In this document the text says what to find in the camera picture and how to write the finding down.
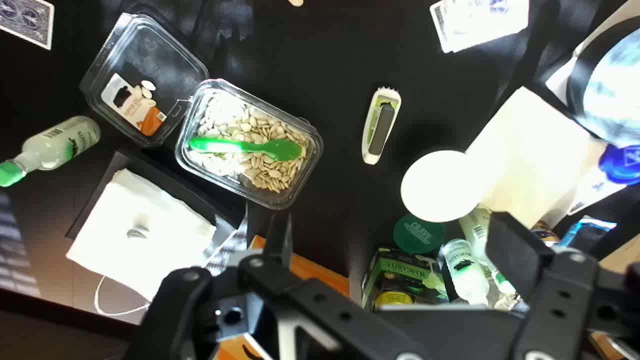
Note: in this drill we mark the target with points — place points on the single playing card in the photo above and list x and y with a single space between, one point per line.
24 20

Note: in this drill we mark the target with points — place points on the dark green jar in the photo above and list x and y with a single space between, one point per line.
419 233

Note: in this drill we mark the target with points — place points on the white box with green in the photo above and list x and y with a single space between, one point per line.
133 230

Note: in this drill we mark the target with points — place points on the small clear bottle green cap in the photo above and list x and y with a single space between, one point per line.
56 143

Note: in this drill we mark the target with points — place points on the green plastic spoon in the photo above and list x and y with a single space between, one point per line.
253 146

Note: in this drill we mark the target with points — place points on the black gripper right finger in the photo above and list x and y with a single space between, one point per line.
516 256

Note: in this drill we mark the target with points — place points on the small grey metal knob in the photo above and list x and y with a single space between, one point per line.
136 233

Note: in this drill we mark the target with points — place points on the clear plastic tray of seeds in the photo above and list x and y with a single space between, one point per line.
241 121

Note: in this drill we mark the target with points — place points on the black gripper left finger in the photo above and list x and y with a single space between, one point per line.
280 240

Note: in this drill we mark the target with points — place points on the blue round lid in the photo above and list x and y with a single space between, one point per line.
622 165

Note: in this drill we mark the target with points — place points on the blue packet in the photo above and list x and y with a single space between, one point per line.
587 230

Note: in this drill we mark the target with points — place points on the pale pumpkin seed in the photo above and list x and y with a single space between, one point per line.
295 2

